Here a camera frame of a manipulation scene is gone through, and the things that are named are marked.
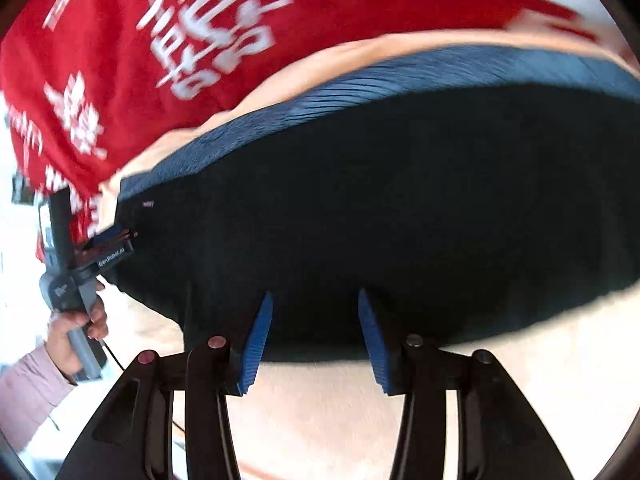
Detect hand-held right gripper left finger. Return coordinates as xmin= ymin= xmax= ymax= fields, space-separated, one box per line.
xmin=55 ymin=291 xmax=274 ymax=480

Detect black cable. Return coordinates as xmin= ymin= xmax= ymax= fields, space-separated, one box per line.
xmin=99 ymin=339 xmax=187 ymax=435

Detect person's left forearm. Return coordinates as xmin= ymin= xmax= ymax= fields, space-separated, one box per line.
xmin=0 ymin=344 xmax=77 ymax=453

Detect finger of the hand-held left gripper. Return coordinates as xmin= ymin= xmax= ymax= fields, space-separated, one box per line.
xmin=86 ymin=239 xmax=136 ymax=277
xmin=80 ymin=226 xmax=133 ymax=253

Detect red printed cloth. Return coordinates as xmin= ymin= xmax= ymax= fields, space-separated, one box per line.
xmin=0 ymin=0 xmax=617 ymax=262

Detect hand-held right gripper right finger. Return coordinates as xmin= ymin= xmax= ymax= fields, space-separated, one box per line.
xmin=357 ymin=288 xmax=576 ymax=480

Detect beige mat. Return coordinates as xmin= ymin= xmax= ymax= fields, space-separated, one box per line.
xmin=97 ymin=30 xmax=640 ymax=480

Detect dark pants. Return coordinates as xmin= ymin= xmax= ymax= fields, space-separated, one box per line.
xmin=114 ymin=45 xmax=640 ymax=365

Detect person's left hand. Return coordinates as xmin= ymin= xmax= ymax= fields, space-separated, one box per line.
xmin=46 ymin=280 xmax=110 ymax=377

